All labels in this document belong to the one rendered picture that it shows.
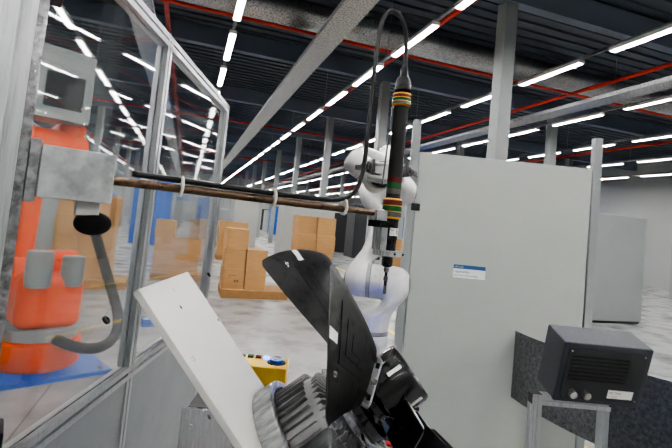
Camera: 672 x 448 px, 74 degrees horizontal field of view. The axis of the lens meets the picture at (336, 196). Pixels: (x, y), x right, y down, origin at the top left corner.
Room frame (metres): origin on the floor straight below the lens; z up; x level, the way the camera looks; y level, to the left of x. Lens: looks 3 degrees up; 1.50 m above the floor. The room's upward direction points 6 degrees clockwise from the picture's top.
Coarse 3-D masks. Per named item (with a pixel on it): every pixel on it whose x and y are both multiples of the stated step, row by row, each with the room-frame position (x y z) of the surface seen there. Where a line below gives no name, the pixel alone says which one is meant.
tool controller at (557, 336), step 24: (552, 336) 1.38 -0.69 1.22; (576, 336) 1.34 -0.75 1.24; (600, 336) 1.36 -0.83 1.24; (624, 336) 1.37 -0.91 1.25; (552, 360) 1.37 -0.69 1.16; (576, 360) 1.31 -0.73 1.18; (600, 360) 1.31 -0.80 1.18; (624, 360) 1.31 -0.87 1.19; (648, 360) 1.32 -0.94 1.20; (552, 384) 1.36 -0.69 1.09; (576, 384) 1.33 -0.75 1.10; (600, 384) 1.33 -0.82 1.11; (624, 384) 1.33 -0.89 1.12
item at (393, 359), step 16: (384, 352) 0.91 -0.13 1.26; (384, 368) 0.87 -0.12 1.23; (400, 368) 0.86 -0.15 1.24; (384, 384) 0.86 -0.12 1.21; (400, 384) 0.85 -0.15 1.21; (416, 384) 0.85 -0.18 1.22; (384, 400) 0.85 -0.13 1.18; (400, 400) 0.85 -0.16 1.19; (368, 416) 0.84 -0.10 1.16; (384, 416) 0.88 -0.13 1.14; (368, 432) 0.84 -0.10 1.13; (384, 432) 0.89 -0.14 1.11
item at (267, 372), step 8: (248, 360) 1.36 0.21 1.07; (256, 360) 1.36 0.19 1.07; (264, 360) 1.37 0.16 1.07; (288, 360) 1.40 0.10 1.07; (256, 368) 1.31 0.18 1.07; (264, 368) 1.31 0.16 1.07; (272, 368) 1.31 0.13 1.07; (280, 368) 1.32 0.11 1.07; (264, 376) 1.31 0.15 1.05; (272, 376) 1.31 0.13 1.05; (280, 376) 1.31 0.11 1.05; (264, 384) 1.31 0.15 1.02
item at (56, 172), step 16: (32, 144) 0.59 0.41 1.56; (32, 160) 0.59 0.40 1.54; (48, 160) 0.59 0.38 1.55; (64, 160) 0.60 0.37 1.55; (80, 160) 0.62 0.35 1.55; (96, 160) 0.63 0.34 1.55; (112, 160) 0.64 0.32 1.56; (32, 176) 0.59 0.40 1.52; (48, 176) 0.59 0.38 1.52; (64, 176) 0.61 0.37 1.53; (80, 176) 0.62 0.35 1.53; (96, 176) 0.63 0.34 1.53; (112, 176) 0.64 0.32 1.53; (32, 192) 0.60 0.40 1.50; (48, 192) 0.60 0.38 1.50; (64, 192) 0.61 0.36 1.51; (80, 192) 0.62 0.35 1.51; (96, 192) 0.63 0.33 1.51
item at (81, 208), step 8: (80, 208) 0.64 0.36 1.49; (88, 208) 0.64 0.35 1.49; (96, 208) 0.65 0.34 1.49; (80, 216) 0.64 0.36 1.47; (88, 216) 0.64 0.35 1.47; (96, 216) 0.65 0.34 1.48; (104, 216) 0.66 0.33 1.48; (80, 224) 0.64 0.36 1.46; (88, 224) 0.64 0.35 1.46; (96, 224) 0.65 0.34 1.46; (104, 224) 0.65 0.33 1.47; (80, 232) 0.65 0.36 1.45; (88, 232) 0.65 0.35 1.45; (96, 232) 0.65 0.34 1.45; (104, 232) 0.66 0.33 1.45
